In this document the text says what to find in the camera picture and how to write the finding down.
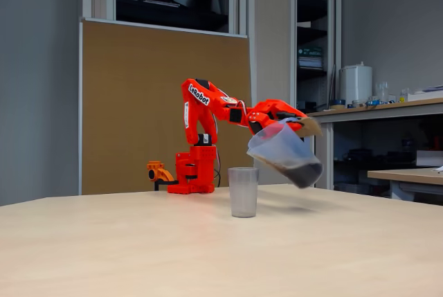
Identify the clear water bottle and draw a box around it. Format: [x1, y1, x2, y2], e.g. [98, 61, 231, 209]
[401, 130, 415, 154]

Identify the wooden top workbench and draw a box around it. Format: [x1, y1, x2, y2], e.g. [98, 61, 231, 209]
[306, 98, 443, 194]

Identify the orange table clamp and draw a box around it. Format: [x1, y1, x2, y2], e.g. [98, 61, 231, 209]
[146, 161, 179, 191]

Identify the clear glass beaker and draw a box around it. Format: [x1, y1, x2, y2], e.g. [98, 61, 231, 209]
[375, 81, 390, 104]

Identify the flat white box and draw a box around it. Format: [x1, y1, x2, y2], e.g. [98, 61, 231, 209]
[416, 150, 443, 168]

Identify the long white box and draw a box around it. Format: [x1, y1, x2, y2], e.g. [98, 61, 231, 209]
[407, 85, 443, 102]

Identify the small wooden top table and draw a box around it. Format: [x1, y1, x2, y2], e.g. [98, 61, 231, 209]
[367, 167, 443, 205]

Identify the grey tall storage cabinet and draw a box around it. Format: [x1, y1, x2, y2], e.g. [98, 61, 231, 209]
[82, 0, 343, 187]

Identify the white cylindrical canister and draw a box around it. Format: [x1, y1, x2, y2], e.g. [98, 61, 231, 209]
[338, 61, 374, 107]

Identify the brown pin board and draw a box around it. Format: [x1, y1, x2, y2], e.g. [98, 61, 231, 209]
[78, 17, 255, 196]

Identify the stack of papers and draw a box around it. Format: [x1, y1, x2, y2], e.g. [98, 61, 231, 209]
[298, 56, 325, 71]

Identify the clear plastic pitcher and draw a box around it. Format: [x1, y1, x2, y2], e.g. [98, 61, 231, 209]
[246, 116, 323, 189]

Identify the clear plastic cup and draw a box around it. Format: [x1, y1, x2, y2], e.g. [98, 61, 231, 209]
[228, 167, 259, 218]

